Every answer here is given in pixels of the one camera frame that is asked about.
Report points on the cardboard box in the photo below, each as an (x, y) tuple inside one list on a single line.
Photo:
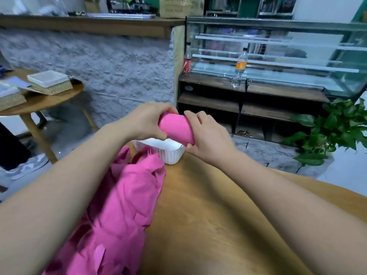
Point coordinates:
[(180, 7)]

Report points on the white woven plastic basket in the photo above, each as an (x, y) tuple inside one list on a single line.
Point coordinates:
[(169, 151)]

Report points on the clear bottle with orange label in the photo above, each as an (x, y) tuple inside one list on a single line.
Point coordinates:
[(241, 65)]

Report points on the red label cola bottle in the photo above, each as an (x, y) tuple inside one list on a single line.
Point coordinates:
[(187, 63)]

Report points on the person's right hand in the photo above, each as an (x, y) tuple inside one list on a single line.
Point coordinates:
[(212, 140)]

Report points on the small round wooden side table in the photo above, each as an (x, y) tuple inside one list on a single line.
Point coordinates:
[(51, 100)]

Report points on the white flat tray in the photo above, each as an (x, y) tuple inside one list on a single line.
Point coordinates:
[(120, 16)]

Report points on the person's left forearm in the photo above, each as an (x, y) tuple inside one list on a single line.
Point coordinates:
[(63, 203)]

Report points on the green potted plant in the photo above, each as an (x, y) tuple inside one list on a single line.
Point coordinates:
[(335, 131)]

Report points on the glass display case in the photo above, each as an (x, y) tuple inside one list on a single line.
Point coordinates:
[(286, 54)]

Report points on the person's right forearm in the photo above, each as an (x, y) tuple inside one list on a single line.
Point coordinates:
[(298, 209)]

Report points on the pink towel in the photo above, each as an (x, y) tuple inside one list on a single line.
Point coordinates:
[(176, 127)]

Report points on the blue cloth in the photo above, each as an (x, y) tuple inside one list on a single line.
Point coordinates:
[(4, 71)]

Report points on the wooden bar counter top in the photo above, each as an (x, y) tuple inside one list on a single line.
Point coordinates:
[(86, 24)]

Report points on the white shoe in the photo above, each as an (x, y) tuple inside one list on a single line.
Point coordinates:
[(28, 166)]

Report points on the person's left hand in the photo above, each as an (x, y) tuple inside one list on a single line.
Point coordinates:
[(142, 120)]

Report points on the pile of pink cloths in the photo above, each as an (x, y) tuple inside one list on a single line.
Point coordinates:
[(114, 214)]

